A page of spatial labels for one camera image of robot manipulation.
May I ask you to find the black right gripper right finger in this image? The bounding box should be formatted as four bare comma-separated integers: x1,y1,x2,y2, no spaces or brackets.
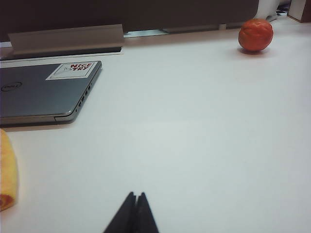
136,192,160,233

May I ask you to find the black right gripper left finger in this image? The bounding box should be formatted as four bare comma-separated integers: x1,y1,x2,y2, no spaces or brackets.
103,192,136,233

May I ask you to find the yellow orange rag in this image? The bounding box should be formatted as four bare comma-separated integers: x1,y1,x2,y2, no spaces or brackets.
0,128,19,211

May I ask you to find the grey Dell laptop with sticker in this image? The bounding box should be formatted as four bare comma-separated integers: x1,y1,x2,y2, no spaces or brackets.
0,60,103,128

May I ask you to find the grey felt desk divider panel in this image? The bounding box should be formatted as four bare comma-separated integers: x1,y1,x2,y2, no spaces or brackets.
0,0,259,44

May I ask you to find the orange tangerine fruit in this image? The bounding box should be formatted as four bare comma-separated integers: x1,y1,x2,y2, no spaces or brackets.
238,18,274,53

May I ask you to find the white rounded object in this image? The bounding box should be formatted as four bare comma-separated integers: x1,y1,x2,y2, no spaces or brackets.
257,0,280,23

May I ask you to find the white brown box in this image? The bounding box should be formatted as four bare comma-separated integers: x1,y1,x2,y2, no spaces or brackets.
287,0,311,24

